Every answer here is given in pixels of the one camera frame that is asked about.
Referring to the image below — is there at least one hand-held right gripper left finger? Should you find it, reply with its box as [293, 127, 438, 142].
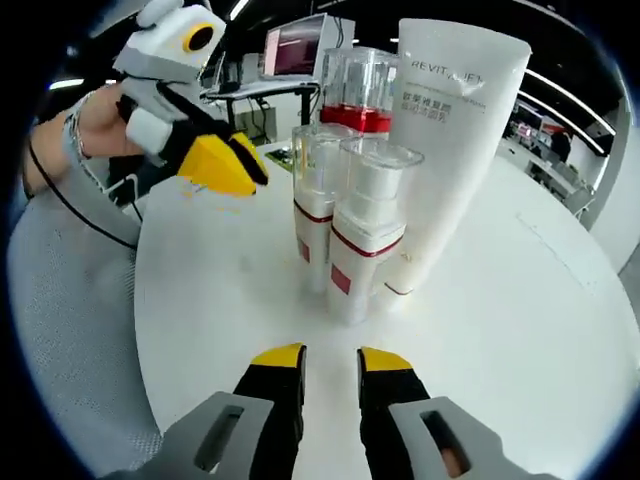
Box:
[102, 342, 307, 480]

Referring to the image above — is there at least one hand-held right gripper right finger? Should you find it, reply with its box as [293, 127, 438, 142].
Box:
[357, 346, 521, 480]

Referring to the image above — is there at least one white skincare bottle clear cap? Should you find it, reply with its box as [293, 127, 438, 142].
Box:
[327, 137, 425, 327]
[291, 124, 351, 295]

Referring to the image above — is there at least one white skincare bottle red collar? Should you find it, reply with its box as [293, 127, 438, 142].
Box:
[319, 46, 401, 146]

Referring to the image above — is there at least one white skincare tube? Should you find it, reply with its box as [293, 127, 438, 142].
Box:
[383, 18, 533, 312]

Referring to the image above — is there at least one person's left hand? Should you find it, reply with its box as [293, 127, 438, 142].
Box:
[74, 83, 151, 161]

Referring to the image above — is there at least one computer monitor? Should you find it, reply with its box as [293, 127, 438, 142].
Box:
[259, 13, 334, 81]

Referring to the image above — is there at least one white cable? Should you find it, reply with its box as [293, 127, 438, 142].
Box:
[107, 174, 146, 221]

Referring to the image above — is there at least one silver wrist bracelet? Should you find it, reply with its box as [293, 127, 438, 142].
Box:
[62, 97, 94, 164]

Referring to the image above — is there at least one thin black cable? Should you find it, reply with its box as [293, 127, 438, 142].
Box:
[28, 134, 140, 251]

